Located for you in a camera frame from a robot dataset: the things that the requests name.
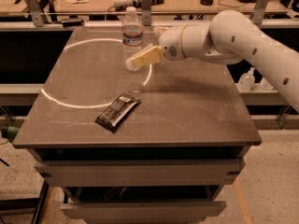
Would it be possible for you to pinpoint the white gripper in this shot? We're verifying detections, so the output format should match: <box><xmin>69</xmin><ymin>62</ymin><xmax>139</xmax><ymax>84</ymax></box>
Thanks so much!
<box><xmin>126</xmin><ymin>26</ymin><xmax>185</xmax><ymax>69</ymax></box>

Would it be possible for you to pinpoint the clear plastic water bottle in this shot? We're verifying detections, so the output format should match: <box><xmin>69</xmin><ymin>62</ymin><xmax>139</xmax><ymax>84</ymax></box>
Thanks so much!
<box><xmin>121</xmin><ymin>7</ymin><xmax>143</xmax><ymax>71</ymax></box>

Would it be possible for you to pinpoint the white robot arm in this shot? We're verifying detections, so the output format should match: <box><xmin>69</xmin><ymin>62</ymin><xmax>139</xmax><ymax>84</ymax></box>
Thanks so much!
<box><xmin>126</xmin><ymin>10</ymin><xmax>299</xmax><ymax>111</ymax></box>

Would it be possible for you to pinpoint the black rxbar chocolate wrapper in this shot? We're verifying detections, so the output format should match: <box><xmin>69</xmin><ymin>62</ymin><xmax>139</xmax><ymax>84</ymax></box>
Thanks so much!
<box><xmin>95</xmin><ymin>93</ymin><xmax>140</xmax><ymax>133</ymax></box>

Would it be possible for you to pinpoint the clear sanitizer bottle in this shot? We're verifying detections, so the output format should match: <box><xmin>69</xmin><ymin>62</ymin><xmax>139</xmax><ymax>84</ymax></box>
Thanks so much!
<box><xmin>238</xmin><ymin>67</ymin><xmax>255</xmax><ymax>91</ymax></box>

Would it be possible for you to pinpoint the grey drawer cabinet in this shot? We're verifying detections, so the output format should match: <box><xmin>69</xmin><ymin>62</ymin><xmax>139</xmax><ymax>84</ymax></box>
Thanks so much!
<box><xmin>12</xmin><ymin>25</ymin><xmax>263</xmax><ymax>224</ymax></box>

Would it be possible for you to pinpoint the upper grey drawer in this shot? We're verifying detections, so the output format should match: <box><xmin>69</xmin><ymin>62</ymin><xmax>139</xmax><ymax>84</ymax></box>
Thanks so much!
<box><xmin>36</xmin><ymin>159</ymin><xmax>245</xmax><ymax>187</ymax></box>

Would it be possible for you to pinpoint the grey drawer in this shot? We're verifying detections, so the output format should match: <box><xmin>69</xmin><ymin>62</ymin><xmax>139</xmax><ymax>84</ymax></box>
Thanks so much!
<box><xmin>36</xmin><ymin>159</ymin><xmax>245</xmax><ymax>187</ymax></box>
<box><xmin>61</xmin><ymin>201</ymin><xmax>226</xmax><ymax>224</ymax></box>

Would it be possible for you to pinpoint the lower grey drawer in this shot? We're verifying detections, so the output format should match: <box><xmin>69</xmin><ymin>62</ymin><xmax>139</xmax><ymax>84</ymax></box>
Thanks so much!
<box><xmin>61</xmin><ymin>201</ymin><xmax>226</xmax><ymax>224</ymax></box>

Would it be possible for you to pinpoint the middle metal bracket post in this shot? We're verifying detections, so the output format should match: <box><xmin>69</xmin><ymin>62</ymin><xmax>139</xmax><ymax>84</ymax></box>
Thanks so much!
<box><xmin>142</xmin><ymin>0</ymin><xmax>151</xmax><ymax>26</ymax></box>

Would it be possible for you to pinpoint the metal bracket post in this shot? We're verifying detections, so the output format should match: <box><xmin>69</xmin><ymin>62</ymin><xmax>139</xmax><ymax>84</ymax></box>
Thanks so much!
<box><xmin>24</xmin><ymin>0</ymin><xmax>45</xmax><ymax>27</ymax></box>
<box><xmin>249</xmin><ymin>0</ymin><xmax>270</xmax><ymax>25</ymax></box>
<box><xmin>142</xmin><ymin>0</ymin><xmax>151</xmax><ymax>26</ymax></box>

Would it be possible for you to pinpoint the left metal bracket post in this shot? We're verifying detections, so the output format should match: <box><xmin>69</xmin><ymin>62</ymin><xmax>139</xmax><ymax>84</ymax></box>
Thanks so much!
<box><xmin>24</xmin><ymin>0</ymin><xmax>45</xmax><ymax>27</ymax></box>

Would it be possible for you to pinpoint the right metal bracket post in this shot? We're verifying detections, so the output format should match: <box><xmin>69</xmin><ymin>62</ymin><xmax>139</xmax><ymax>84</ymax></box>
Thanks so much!
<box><xmin>249</xmin><ymin>0</ymin><xmax>270</xmax><ymax>25</ymax></box>

